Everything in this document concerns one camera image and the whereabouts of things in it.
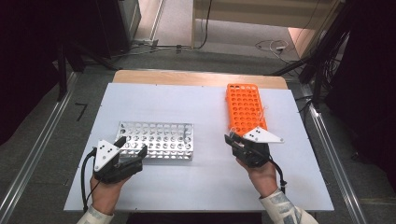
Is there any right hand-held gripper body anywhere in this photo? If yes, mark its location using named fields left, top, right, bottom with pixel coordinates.
left=231, top=126, right=285, bottom=169

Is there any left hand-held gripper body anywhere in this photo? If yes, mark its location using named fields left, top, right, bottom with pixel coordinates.
left=92, top=139, right=145, bottom=185

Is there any clear test tube rack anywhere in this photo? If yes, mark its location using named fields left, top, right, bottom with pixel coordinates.
left=115, top=120, right=195, bottom=161

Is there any orange test tube rack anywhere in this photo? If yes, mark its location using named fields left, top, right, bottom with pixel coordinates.
left=225, top=82, right=269, bottom=138

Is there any person's right hand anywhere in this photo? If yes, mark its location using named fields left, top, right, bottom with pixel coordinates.
left=235, top=158, right=279, bottom=199

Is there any person's left hand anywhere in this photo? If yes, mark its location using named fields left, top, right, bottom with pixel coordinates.
left=90, top=174, right=133, bottom=217

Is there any white table board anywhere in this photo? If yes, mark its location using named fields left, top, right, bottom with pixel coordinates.
left=63, top=81, right=335, bottom=213

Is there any wooden table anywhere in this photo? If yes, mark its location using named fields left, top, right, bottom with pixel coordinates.
left=112, top=69, right=290, bottom=91

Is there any black metal stand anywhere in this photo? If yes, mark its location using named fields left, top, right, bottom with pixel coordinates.
left=56, top=43, right=69, bottom=103

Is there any grey power strip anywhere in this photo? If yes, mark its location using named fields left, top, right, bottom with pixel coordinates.
left=132, top=37, right=161, bottom=49

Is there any dark cabinet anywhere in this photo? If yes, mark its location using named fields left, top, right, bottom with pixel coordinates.
left=92, top=0, right=142, bottom=59

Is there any black curtain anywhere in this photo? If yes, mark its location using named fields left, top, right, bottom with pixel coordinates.
left=323, top=0, right=396, bottom=194
left=0, top=0, right=104, bottom=147

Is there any beige wooden furniture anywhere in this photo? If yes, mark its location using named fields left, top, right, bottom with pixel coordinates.
left=191, top=0, right=345, bottom=49

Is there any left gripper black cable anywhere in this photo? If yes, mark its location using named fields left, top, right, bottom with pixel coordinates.
left=80, top=147, right=98, bottom=214

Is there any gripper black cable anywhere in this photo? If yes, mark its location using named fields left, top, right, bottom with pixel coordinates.
left=80, top=147, right=98, bottom=214
left=266, top=158, right=288, bottom=194

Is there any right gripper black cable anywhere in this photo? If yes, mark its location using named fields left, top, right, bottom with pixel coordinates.
left=266, top=158, right=288, bottom=194

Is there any aluminium floor rail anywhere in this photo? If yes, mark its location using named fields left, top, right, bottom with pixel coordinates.
left=0, top=71, right=79, bottom=220
left=298, top=83, right=370, bottom=224

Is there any white floor cable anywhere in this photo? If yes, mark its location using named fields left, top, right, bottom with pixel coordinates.
left=254, top=38, right=290, bottom=57

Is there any bundle of black cables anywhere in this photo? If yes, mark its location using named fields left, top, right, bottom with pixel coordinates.
left=270, top=29, right=351, bottom=108

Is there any black hanging cable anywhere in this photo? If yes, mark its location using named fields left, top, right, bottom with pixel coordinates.
left=193, top=0, right=214, bottom=50

